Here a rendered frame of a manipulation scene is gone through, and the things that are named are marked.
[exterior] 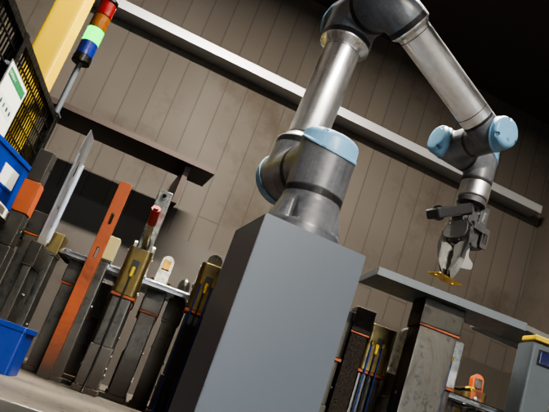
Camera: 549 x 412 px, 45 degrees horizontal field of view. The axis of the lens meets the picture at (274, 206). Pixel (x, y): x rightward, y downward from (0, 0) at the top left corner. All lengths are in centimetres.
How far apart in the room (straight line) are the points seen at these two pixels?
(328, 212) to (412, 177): 358
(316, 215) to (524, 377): 69
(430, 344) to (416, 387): 10
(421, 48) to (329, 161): 38
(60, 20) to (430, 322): 169
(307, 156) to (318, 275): 24
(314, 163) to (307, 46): 352
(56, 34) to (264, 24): 238
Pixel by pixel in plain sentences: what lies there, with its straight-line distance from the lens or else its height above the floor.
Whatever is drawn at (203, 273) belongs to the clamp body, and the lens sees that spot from 158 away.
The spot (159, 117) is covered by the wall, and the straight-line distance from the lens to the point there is 426.
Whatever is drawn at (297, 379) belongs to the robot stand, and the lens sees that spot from 113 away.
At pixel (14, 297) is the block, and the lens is 179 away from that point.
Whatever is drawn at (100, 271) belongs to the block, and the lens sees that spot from 167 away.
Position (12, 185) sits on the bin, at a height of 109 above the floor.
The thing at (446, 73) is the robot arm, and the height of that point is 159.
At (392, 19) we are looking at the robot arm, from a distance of 148.
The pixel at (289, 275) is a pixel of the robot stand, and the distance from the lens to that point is 113.
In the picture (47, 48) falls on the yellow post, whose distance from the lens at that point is 252.
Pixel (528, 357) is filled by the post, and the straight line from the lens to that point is 166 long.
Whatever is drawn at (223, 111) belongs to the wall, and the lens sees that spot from 436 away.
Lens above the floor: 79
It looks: 17 degrees up
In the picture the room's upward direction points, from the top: 20 degrees clockwise
